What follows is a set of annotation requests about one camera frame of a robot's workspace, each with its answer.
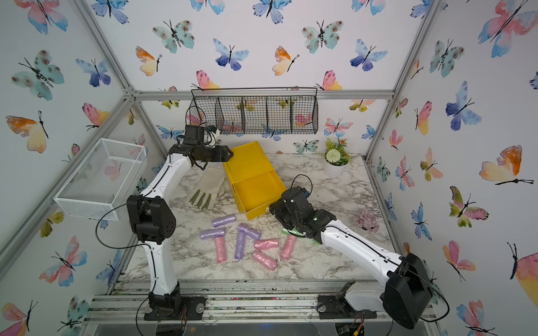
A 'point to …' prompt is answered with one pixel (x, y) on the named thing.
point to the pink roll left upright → (221, 249)
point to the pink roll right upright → (288, 247)
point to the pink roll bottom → (265, 260)
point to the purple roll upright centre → (239, 247)
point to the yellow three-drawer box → (253, 179)
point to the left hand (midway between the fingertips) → (227, 150)
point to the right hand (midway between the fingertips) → (271, 207)
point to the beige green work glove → (209, 180)
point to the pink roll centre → (266, 244)
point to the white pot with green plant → (336, 159)
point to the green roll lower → (286, 232)
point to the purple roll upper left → (223, 220)
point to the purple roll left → (209, 234)
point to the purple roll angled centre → (249, 230)
